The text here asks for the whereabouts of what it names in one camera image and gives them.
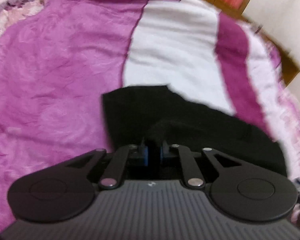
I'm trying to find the black knit cardigan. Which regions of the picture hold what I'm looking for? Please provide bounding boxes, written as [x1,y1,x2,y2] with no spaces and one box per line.
[102,86,287,176]

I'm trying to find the purple white bed cover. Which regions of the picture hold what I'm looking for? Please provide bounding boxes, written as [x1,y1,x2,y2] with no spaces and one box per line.
[0,0,300,231]

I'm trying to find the brown wooden footboard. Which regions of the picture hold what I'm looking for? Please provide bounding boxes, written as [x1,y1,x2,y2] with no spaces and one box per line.
[205,0,300,85]

